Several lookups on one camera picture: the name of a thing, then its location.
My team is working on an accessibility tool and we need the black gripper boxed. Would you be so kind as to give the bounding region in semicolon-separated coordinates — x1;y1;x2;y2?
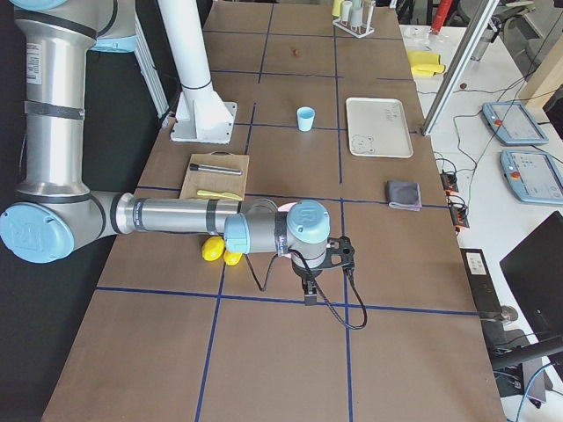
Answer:
291;256;323;305

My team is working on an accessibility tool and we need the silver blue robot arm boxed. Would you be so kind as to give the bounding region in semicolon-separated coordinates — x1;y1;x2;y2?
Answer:
1;1;331;305

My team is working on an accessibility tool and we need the pink bowl of ice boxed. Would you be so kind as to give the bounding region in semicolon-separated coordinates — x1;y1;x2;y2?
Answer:
274;202;296;258

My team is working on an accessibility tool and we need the light blue plastic cup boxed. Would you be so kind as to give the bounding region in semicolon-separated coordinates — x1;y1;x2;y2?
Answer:
296;106;316;132

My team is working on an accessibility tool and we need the yellow lemon far one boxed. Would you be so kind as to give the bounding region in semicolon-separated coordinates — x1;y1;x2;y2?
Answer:
223;251;243;266

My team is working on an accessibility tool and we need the yellow lemon near board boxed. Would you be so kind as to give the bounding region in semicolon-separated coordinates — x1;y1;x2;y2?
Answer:
201;236;225;262

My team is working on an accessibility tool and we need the yellow plastic knife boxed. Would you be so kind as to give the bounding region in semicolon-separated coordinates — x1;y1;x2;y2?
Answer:
196;189;243;201

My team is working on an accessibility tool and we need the grey folded cloth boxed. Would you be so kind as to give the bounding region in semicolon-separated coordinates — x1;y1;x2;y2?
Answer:
385;180;421;211

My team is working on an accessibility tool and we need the wooden cutting board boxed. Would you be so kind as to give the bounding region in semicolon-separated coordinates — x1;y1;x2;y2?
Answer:
179;153;250;199

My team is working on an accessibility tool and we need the black power strip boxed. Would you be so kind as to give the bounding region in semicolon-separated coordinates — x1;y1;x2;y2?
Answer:
460;248;501;318

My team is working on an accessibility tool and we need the cream bear serving tray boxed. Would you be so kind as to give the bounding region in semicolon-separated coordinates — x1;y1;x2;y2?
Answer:
346;97;413;158

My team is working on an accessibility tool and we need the black monitor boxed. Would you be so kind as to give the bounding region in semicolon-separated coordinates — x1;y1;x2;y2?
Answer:
501;211;563;334

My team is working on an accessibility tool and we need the blue teach pendant near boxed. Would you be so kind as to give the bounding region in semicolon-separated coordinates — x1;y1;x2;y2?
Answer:
500;150;562;205

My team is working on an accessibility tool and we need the blue teach pendant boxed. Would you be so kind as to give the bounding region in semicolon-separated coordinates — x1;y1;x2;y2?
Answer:
500;150;562;205
482;100;549;146

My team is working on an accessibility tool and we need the yellow folded cloth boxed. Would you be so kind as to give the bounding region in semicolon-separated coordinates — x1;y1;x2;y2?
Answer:
406;50;446;76

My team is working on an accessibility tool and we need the blue teach pendant far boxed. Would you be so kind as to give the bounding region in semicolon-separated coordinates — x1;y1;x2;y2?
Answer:
482;100;549;146

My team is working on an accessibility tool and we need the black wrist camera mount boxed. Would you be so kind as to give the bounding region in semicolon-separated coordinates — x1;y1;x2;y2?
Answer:
320;236;355;270

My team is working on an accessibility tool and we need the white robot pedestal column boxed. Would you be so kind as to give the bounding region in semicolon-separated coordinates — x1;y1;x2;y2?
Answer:
158;0;238;144

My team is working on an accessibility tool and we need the white wire cup rack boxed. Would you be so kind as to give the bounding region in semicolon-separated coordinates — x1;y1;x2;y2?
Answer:
332;0;376;39

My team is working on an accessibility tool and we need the aluminium frame post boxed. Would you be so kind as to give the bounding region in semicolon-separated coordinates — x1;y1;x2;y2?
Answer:
421;0;500;135

